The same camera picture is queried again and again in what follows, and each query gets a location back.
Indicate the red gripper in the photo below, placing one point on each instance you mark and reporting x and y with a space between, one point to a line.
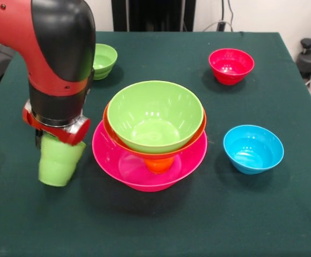
75 134

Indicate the green cup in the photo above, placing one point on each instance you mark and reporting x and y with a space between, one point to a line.
57 163

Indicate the large pink bowl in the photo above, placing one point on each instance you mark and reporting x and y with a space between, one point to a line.
104 158

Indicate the large orange bowl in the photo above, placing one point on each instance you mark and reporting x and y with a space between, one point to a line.
111 131

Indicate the large green bowl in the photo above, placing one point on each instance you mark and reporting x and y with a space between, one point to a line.
155 117

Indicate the orange cup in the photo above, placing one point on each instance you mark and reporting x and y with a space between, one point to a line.
159 166

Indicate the small red bowl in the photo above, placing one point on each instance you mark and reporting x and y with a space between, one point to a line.
230 65

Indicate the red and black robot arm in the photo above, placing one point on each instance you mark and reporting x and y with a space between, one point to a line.
48 59

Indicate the small green bowl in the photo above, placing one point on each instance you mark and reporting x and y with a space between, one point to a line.
104 61

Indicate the dark green tablecloth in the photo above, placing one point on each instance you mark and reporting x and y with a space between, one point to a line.
155 219

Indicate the small blue bowl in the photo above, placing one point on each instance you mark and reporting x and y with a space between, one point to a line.
252 152

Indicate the black power plug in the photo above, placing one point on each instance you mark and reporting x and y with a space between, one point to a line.
221 26

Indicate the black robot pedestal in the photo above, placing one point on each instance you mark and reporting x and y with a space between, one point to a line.
155 13

